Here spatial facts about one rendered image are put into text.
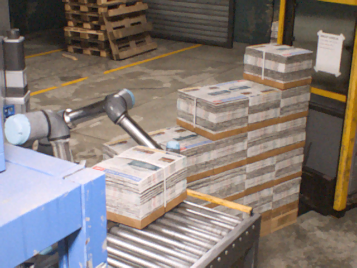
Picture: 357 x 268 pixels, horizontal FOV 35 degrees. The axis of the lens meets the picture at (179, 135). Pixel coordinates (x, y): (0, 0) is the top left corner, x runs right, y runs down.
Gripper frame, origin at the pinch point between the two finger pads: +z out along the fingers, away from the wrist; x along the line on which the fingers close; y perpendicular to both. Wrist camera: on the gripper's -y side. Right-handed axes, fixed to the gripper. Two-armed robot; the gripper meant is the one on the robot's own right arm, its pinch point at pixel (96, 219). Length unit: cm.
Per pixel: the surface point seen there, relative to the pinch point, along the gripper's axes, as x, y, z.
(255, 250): -62, -16, 40
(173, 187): -24.9, 12.5, 26.5
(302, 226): -36, -78, 188
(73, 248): -79, 60, -98
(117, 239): -21.3, 1.5, -10.9
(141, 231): -24.7, 0.9, 1.3
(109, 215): -8.2, 4.5, -0.2
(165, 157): -18.2, 25.0, 29.7
